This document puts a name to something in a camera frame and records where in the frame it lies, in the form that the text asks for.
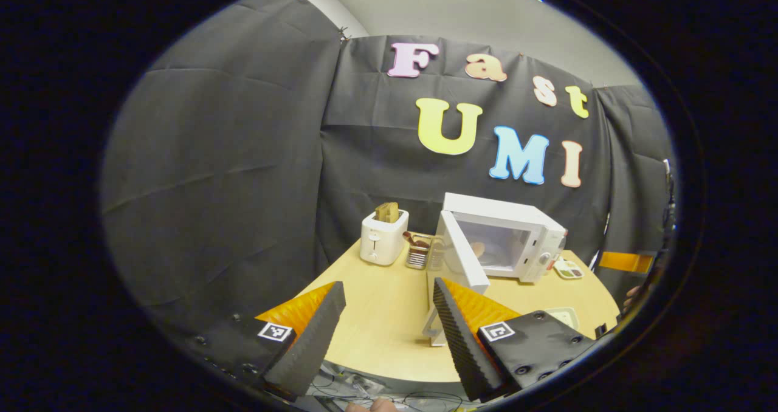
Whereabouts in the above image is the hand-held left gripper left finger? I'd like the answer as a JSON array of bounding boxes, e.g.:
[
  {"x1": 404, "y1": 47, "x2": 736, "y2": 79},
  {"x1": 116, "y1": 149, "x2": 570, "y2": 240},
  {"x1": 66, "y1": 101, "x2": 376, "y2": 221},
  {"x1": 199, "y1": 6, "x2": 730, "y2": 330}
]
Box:
[{"x1": 191, "y1": 280, "x2": 347, "y2": 399}]

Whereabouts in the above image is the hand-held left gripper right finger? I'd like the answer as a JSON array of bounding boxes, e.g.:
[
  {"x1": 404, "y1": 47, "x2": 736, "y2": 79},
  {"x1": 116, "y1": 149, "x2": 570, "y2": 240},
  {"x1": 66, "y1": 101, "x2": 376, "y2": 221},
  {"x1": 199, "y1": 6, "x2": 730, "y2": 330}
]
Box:
[{"x1": 432, "y1": 277, "x2": 597, "y2": 403}]

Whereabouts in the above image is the white microwave oven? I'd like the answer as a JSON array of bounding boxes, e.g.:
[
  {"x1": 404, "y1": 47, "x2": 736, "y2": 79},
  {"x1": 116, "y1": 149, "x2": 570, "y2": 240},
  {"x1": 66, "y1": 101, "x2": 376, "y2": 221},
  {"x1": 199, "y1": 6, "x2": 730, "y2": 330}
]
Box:
[{"x1": 422, "y1": 192, "x2": 569, "y2": 347}]

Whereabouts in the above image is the white divided dish of beans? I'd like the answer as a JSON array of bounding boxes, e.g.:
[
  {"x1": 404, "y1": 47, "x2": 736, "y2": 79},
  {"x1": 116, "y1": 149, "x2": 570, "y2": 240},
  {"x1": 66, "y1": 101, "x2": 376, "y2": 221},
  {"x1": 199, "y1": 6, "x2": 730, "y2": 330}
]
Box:
[{"x1": 553, "y1": 258, "x2": 584, "y2": 280}]

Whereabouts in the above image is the black pole stand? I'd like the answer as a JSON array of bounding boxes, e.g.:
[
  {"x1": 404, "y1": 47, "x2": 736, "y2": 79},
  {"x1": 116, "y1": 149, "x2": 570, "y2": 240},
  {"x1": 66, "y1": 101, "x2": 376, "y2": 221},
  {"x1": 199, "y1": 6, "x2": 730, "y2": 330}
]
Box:
[{"x1": 663, "y1": 160, "x2": 677, "y2": 249}]

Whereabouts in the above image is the cream tray with cherry print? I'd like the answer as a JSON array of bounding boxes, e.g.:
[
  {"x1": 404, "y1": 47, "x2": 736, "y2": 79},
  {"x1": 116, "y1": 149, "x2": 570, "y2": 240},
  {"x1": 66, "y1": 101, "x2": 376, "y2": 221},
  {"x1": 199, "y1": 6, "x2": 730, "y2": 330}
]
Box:
[{"x1": 544, "y1": 306, "x2": 580, "y2": 332}]

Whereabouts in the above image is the metal utensil holder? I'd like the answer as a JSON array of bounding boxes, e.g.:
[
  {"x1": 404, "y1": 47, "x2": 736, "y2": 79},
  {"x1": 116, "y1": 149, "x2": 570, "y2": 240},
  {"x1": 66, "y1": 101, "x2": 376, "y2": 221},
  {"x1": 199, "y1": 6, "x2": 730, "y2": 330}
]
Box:
[{"x1": 405, "y1": 233, "x2": 435, "y2": 271}]

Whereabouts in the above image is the white toaster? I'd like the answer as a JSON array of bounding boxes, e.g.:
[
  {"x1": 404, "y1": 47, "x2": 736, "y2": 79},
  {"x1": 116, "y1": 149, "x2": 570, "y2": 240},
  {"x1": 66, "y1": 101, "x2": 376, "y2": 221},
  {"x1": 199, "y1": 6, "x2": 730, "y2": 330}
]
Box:
[{"x1": 360, "y1": 208, "x2": 410, "y2": 267}]

